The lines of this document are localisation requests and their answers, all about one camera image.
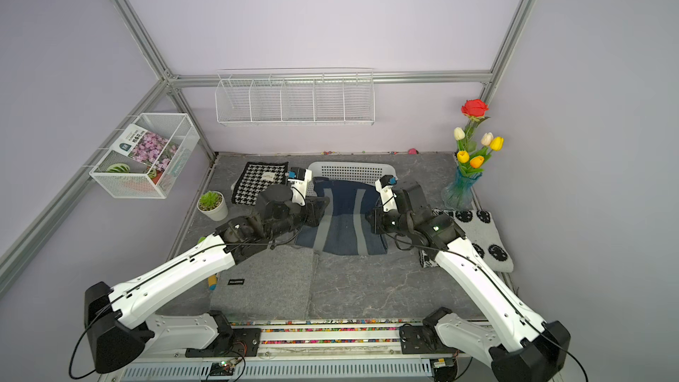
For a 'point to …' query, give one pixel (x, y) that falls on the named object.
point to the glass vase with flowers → (460, 192)
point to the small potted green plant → (213, 205)
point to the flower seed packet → (146, 147)
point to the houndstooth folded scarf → (255, 178)
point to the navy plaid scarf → (344, 230)
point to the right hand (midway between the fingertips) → (367, 214)
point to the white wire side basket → (119, 175)
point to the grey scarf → (272, 285)
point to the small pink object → (412, 151)
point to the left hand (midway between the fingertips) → (328, 202)
